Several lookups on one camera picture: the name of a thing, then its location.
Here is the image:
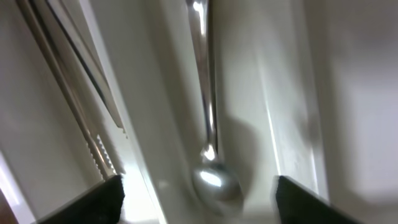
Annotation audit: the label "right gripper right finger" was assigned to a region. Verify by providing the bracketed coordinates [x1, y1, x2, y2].
[275, 175, 358, 224]

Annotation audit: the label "steel serving tongs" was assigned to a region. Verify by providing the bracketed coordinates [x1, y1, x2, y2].
[17, 0, 126, 179]

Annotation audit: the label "white plastic cutlery tray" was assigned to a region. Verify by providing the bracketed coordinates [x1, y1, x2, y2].
[1, 1, 397, 223]

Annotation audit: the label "steel spoon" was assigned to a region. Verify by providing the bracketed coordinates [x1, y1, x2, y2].
[185, 0, 243, 217]

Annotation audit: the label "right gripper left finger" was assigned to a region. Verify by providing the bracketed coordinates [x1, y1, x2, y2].
[37, 175, 125, 224]

